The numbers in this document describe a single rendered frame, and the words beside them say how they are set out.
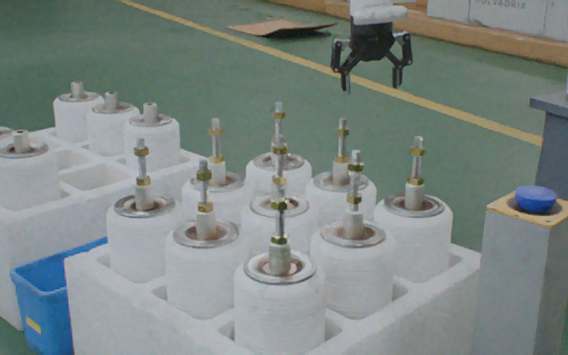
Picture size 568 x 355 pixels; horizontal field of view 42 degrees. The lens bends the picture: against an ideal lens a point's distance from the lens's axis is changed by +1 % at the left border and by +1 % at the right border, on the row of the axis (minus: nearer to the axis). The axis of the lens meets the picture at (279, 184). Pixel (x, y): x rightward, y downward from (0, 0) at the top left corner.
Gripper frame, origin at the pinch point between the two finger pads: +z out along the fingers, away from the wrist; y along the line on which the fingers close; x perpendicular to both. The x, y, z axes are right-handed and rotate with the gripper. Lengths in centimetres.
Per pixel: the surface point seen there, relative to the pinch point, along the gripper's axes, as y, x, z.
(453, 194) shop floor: -21.2, -11.2, 31.9
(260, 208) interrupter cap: 26, 48, -5
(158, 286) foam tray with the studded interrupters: 39, 53, 1
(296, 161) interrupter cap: 18.9, 31.3, -2.4
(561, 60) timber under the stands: -111, -139, 53
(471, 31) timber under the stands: -93, -187, 53
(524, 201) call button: 1, 66, -12
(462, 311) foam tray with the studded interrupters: 2, 56, 8
